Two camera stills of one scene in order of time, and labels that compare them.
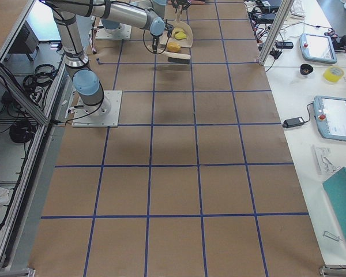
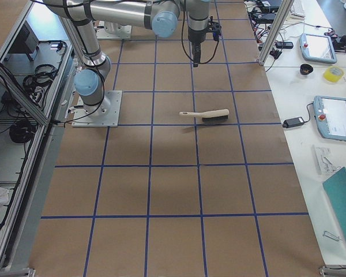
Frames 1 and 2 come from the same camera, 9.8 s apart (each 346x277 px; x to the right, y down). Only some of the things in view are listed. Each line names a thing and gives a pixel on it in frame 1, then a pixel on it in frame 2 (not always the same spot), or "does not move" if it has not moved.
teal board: (343, 195) does not move
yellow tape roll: (332, 74) does not move
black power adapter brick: (294, 122) does not move
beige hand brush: (173, 57) → (217, 115)
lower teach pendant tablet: (336, 118) does not move
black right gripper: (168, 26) → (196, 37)
